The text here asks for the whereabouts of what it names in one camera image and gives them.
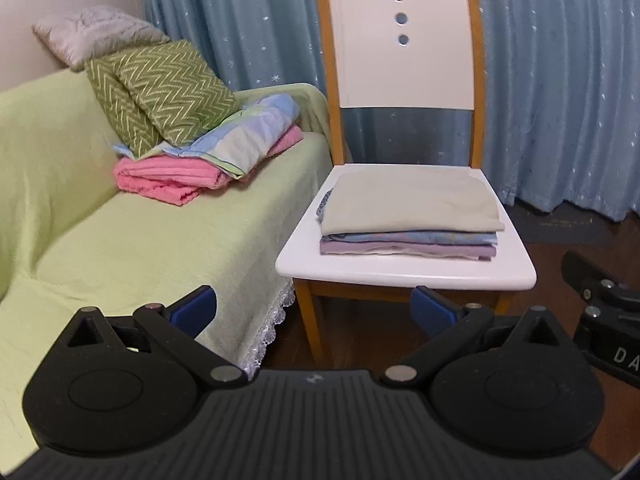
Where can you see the white wooden chair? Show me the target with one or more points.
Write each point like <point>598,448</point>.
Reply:
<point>406,87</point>

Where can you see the pink folded towel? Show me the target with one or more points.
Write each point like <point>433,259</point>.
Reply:
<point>177,181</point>

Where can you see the light blue folded blanket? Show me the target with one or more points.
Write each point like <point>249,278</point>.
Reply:
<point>239,142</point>

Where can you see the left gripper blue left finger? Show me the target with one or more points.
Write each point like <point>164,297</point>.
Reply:
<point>194,312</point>

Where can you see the purple folded garment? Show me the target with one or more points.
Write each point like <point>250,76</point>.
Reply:
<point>480,252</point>

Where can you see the grey textured pillow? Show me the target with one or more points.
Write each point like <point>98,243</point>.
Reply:
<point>75,38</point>

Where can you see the blue star curtain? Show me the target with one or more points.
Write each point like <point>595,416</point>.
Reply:
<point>562,85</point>

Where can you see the green chevron cushion front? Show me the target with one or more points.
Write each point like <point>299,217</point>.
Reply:
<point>176,89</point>

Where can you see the light green sofa cover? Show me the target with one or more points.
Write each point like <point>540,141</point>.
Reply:
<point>70,239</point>

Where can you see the green chevron cushion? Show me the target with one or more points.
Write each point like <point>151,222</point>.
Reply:
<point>176,89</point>
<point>130,122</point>

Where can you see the light grey garment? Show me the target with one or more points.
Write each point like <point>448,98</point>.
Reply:
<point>410,198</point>

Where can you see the blue folded garment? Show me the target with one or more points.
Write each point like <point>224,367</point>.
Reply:
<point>387,240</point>

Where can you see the green chevron cushion back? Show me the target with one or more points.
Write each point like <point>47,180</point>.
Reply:
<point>130,122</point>

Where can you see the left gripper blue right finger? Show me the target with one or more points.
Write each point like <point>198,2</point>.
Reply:
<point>432,312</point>

